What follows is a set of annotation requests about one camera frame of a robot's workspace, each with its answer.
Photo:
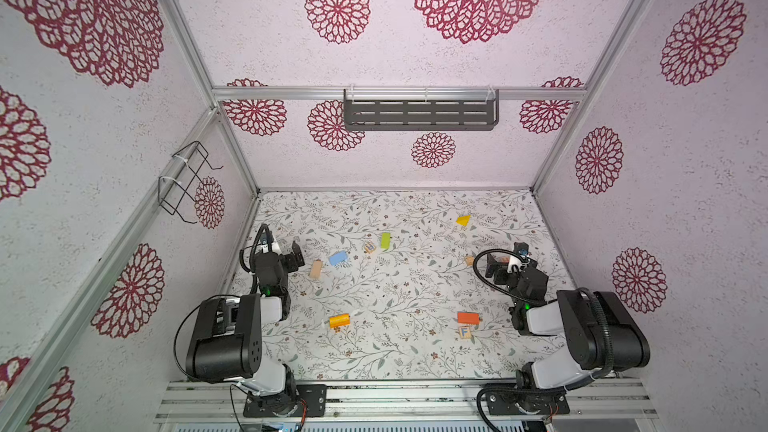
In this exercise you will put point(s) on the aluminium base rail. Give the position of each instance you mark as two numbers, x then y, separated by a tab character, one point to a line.
406	401

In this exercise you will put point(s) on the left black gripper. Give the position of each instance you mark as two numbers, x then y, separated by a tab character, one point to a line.
288	258

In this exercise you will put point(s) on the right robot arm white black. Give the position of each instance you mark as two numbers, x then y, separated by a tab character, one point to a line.
600	336

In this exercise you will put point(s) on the red orange wood block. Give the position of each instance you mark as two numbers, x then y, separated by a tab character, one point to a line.
468	318

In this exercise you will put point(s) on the light blue wood block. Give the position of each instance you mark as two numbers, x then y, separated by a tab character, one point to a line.
339	259

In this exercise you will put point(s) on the orange yellow wood block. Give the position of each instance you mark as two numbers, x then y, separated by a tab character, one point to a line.
339	321

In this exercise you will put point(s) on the letter F wood cube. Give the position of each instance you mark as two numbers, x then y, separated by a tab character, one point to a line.
465	332

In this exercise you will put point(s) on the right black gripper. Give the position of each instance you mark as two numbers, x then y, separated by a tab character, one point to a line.
501	270

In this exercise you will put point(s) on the natural wood long block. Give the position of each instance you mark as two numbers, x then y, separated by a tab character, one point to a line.
316	270

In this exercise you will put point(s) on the yellow triangle wood block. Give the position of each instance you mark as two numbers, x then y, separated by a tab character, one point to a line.
463	220

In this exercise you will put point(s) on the green wood block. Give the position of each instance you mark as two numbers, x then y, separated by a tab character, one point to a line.
385	242

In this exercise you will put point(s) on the grey metal wall shelf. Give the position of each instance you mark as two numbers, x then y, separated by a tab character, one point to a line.
423	115

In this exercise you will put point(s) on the black wire wall basket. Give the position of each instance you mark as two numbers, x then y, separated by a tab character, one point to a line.
204	193

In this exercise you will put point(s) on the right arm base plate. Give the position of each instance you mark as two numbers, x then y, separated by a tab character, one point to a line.
507	399

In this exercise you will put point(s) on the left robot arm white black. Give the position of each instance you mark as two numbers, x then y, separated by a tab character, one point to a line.
226	343

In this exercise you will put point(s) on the letter R wood cube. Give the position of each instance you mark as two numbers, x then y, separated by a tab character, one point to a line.
369	247

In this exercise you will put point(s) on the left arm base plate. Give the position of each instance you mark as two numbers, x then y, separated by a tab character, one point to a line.
298	401

